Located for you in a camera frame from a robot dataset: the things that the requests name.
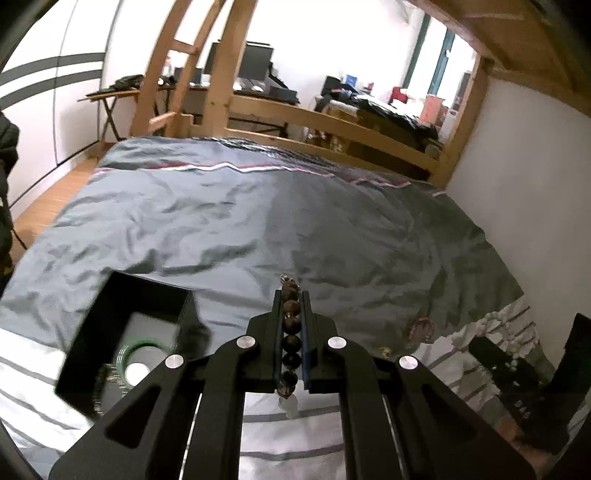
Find wooden folding table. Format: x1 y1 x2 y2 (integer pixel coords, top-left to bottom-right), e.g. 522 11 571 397
76 88 140 142

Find grey duvet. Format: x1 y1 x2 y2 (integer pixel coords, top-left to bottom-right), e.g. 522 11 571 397
0 136 525 357

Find black jewelry box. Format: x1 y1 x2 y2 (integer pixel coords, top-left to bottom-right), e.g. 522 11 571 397
54 271 211 422

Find green bangle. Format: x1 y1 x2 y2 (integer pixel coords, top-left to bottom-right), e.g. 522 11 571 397
116 339 170 373

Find cardboard box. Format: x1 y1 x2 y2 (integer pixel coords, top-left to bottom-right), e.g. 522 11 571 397
305 104 370 153

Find white bead bracelet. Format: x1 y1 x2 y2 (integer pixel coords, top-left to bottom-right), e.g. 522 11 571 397
454 300 540 372

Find dark desk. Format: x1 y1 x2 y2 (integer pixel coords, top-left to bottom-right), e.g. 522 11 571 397
157 76 302 139

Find pile of dark clothes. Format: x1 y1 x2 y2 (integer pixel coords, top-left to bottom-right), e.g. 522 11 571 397
318 76 440 141

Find green beaded bracelet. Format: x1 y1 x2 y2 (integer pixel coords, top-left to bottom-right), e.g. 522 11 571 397
92 364 129 417

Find brown bead bracelet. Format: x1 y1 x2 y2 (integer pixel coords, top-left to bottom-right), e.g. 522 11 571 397
276 274 304 419

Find large black monitor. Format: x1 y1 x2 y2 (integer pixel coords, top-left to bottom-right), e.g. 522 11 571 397
237 41 276 82

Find green framed window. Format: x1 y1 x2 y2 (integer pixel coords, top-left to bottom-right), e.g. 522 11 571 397
404 11 478 114

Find pink box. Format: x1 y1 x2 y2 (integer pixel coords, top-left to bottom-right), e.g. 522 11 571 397
422 94 445 124

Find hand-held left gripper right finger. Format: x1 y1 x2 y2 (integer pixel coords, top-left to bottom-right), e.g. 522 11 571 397
302 290 537 480

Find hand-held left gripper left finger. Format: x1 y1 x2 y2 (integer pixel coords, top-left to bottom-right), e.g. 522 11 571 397
48 290 284 480

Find black bag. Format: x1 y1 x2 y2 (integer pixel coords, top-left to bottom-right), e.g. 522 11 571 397
99 74 147 91

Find small black monitor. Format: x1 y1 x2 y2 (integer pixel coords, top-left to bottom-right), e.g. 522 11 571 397
203 41 222 75

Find wooden loft bed frame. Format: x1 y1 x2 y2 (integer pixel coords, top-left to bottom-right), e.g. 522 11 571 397
130 0 591 191

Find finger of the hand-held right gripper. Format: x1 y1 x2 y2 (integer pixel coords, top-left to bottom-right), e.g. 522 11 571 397
547 313 591 462

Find white striped bed sheet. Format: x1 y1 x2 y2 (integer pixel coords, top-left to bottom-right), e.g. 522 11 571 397
0 318 462 480

